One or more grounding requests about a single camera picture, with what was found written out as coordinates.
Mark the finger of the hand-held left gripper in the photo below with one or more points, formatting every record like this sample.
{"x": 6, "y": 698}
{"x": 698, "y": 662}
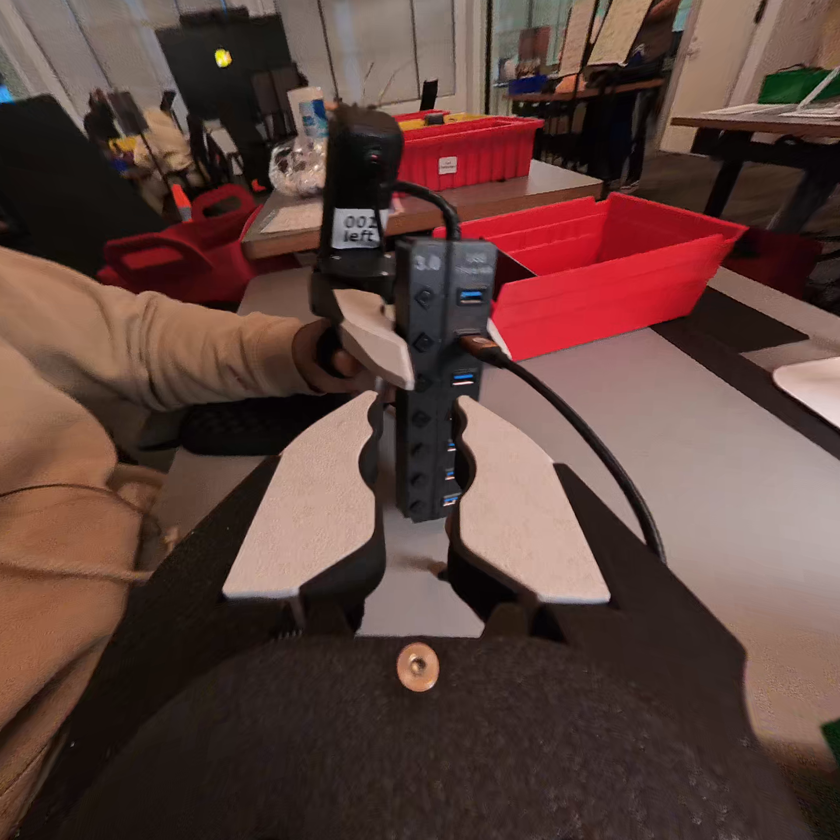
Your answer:
{"x": 377, "y": 334}
{"x": 499, "y": 342}

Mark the clear plastic bag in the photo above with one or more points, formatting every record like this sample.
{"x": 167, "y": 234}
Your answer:
{"x": 298, "y": 167}

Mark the red crate on far table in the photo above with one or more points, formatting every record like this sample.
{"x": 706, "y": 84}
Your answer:
{"x": 472, "y": 151}

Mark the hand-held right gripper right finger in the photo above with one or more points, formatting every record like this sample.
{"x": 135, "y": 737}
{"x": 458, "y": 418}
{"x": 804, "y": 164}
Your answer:
{"x": 525, "y": 525}

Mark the black bin divider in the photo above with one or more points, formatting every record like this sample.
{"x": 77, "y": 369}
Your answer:
{"x": 515, "y": 264}

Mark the red tote bag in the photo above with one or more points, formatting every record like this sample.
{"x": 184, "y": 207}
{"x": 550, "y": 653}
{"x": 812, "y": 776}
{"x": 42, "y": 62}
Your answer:
{"x": 170, "y": 262}

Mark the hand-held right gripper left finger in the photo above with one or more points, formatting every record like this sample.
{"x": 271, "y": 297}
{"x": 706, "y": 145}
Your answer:
{"x": 308, "y": 518}

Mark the red plastic bin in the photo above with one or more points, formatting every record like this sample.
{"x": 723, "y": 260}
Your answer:
{"x": 604, "y": 295}

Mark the black office chair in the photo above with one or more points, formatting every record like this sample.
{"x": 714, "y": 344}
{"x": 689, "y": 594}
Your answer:
{"x": 59, "y": 184}

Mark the person's left hand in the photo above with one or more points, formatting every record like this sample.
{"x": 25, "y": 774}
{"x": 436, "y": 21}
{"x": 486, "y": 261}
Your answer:
{"x": 308, "y": 358}

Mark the long wooden table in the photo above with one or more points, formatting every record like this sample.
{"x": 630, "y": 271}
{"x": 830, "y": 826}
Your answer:
{"x": 512, "y": 190}

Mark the small green basket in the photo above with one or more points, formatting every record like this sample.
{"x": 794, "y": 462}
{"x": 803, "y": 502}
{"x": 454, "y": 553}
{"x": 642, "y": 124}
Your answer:
{"x": 794, "y": 85}

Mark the black monitor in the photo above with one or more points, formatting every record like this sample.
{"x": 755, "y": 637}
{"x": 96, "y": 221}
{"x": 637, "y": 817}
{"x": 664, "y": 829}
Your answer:
{"x": 210, "y": 85}

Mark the wipes canister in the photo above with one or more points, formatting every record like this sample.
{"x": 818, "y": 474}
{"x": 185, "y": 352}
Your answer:
{"x": 313, "y": 115}

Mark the paper sheet board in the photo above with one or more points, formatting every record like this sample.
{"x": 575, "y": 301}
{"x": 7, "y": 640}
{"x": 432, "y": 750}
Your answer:
{"x": 620, "y": 29}
{"x": 576, "y": 33}

